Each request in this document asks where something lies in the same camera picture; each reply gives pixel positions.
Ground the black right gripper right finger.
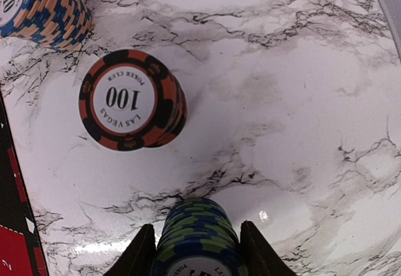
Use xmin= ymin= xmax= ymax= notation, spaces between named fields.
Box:
xmin=240 ymin=221 xmax=297 ymax=276

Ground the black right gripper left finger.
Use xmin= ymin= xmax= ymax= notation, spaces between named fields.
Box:
xmin=104 ymin=224 xmax=156 ymax=276

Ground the green blue chip stack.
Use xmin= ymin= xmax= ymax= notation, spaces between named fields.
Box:
xmin=150 ymin=197 xmax=248 ymax=276

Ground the round red black poker mat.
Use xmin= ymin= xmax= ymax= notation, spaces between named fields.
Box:
xmin=1 ymin=100 xmax=48 ymax=275

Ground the red black chip stack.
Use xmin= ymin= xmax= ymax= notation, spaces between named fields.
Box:
xmin=79 ymin=49 xmax=187 ymax=151

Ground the blue orange chip stack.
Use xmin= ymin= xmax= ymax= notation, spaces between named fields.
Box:
xmin=1 ymin=0 xmax=93 ymax=51

